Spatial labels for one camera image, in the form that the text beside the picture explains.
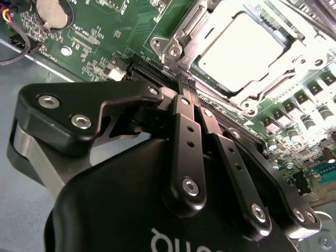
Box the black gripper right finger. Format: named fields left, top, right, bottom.
left=188, top=79, right=323, bottom=242

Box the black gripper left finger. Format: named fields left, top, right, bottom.
left=6, top=74, right=209, bottom=218

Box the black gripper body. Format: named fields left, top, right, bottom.
left=43, top=138, right=299, bottom=252

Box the metal socket cover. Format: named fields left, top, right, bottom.
left=162, top=0, right=331, bottom=116

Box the silver CPU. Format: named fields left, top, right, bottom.
left=193, top=12, right=292, bottom=94

